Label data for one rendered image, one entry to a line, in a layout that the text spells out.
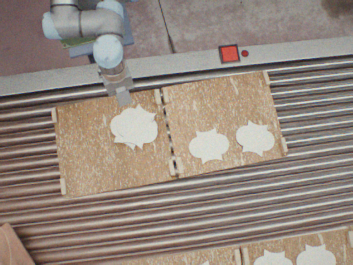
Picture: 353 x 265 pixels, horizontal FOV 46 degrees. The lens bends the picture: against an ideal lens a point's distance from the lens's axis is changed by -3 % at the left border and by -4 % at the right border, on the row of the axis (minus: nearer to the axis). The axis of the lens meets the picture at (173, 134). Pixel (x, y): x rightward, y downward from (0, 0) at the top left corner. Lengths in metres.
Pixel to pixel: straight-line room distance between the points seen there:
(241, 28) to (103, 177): 1.63
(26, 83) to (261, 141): 0.93
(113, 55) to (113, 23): 0.11
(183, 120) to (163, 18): 1.35
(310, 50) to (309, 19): 1.20
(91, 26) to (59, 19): 0.09
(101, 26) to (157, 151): 0.57
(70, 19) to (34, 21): 1.78
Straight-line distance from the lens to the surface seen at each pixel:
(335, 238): 1.65
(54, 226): 1.59
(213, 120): 1.61
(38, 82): 1.74
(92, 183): 1.56
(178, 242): 1.54
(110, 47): 1.12
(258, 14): 2.94
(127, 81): 1.29
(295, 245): 1.60
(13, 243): 1.51
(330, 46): 1.87
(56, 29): 1.21
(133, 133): 1.53
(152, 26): 2.82
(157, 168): 1.55
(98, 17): 1.19
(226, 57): 1.71
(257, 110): 1.64
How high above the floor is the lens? 2.46
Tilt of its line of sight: 75 degrees down
